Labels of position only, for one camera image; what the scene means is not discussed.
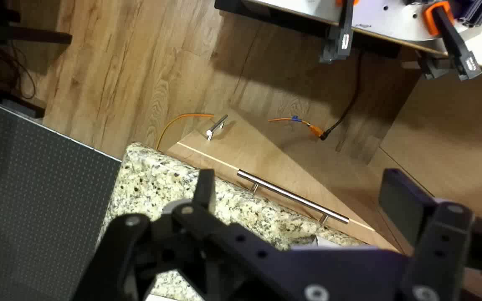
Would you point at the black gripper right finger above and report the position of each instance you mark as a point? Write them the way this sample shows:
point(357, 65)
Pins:
point(414, 212)

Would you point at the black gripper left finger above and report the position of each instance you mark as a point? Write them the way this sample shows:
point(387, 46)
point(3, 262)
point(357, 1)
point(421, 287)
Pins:
point(202, 190)

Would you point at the white paper bag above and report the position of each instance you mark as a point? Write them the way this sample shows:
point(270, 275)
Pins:
point(34, 212)

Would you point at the wooden counter cabinet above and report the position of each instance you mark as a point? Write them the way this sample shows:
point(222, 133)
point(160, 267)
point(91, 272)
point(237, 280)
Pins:
point(264, 157)

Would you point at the black orange bar clamp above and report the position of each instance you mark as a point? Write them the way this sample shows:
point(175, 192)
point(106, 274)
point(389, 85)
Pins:
point(341, 36)
point(456, 48)

